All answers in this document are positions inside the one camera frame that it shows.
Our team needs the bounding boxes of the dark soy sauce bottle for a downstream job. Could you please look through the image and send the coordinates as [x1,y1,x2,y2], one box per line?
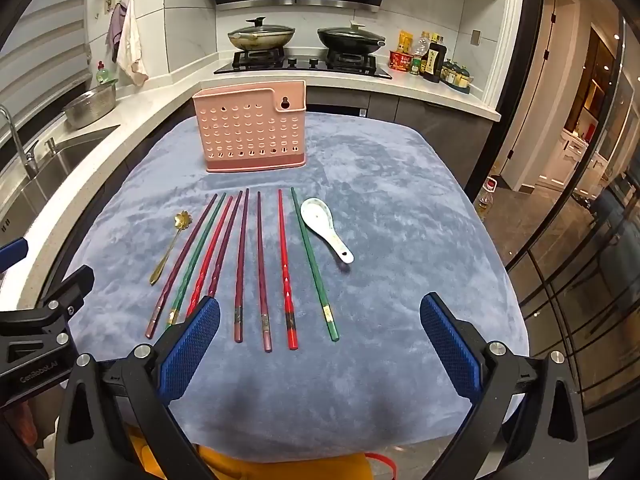
[422,42,448,83]

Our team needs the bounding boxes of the white ceramic spoon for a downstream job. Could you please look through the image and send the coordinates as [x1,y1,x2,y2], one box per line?
[300,197,355,265]

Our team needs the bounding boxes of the red chopstick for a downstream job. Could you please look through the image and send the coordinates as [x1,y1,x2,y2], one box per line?
[277,189,300,351]
[186,196,234,320]

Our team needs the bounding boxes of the black framed glass door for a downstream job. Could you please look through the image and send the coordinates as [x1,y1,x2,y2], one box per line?
[500,0,640,480]

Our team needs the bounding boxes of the oil bottle on floor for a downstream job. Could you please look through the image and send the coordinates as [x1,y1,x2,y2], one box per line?
[477,175,501,221]

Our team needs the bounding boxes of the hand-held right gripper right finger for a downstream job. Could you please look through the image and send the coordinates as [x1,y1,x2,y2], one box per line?
[419,291,591,480]

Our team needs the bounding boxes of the black wok with lid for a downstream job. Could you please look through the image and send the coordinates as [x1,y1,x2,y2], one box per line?
[317,20,387,56]

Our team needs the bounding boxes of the white kitchen counter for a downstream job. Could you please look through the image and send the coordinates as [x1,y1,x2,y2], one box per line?
[0,67,502,311]

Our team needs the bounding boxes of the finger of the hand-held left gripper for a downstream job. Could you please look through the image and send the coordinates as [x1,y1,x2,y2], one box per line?
[0,264,96,341]
[0,238,29,277]

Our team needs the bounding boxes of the gold flower spoon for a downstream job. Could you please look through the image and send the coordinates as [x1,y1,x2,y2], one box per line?
[150,210,188,287]

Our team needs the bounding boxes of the chrome faucet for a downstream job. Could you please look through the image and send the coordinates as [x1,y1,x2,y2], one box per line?
[0,105,40,180]

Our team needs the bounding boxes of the pink perforated utensil holder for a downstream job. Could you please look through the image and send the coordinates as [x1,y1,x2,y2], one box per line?
[192,80,307,175]

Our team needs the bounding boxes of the black gas stove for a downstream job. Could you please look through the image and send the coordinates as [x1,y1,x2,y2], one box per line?
[214,50,393,81]

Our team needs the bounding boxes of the blue-grey plush blanket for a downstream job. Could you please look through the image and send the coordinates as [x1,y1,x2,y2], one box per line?
[60,110,531,463]

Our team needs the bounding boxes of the white hanging towel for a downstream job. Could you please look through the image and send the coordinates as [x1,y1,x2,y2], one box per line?
[116,0,149,87]

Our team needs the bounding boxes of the green chopstick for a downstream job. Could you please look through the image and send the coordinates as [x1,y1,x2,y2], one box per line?
[291,187,340,343]
[165,192,228,332]

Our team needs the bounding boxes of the dark base cabinets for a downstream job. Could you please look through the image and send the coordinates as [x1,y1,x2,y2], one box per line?
[306,85,496,196]

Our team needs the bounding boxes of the yellow cloth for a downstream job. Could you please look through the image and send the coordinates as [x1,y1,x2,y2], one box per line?
[130,425,373,480]

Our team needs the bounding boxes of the steel sink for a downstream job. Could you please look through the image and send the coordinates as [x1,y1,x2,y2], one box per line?
[0,125,121,241]

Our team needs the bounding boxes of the purple hanging cloth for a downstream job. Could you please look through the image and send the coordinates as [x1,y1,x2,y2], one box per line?
[106,2,128,63]

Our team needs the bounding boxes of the white window blinds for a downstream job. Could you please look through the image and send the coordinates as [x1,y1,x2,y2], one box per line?
[0,0,91,111]

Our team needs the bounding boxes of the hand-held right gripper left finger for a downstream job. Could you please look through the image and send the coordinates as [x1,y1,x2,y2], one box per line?
[54,296,222,480]

